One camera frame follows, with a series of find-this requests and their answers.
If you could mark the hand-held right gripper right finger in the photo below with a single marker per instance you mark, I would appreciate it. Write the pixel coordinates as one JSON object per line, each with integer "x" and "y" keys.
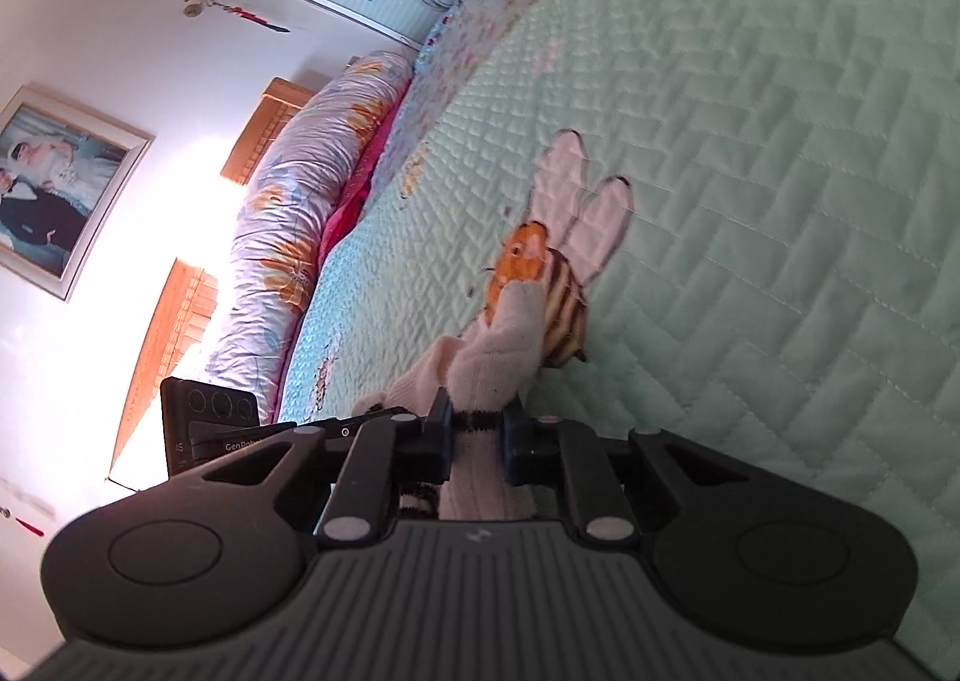
{"x": 514, "y": 452}

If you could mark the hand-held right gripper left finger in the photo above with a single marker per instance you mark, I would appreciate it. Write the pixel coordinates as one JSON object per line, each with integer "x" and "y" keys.
{"x": 435, "y": 433}

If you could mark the white black-striped knit sweater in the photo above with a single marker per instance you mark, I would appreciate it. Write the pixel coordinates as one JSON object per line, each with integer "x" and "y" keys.
{"x": 502, "y": 343}

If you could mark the floral rolled duvet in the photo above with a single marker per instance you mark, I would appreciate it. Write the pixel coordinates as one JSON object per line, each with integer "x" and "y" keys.
{"x": 300, "y": 201}

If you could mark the framed wedding photo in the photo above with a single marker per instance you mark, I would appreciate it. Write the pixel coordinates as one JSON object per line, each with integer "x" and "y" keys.
{"x": 45, "y": 193}

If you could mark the wooden headboard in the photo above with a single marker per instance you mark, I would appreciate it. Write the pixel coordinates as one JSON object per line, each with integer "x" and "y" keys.
{"x": 270, "y": 118}

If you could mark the mint bee print bedspread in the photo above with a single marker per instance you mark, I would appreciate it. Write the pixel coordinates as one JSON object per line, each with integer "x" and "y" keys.
{"x": 750, "y": 163}

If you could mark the red hanging knot ornament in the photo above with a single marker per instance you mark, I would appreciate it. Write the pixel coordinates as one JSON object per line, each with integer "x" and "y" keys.
{"x": 251, "y": 17}

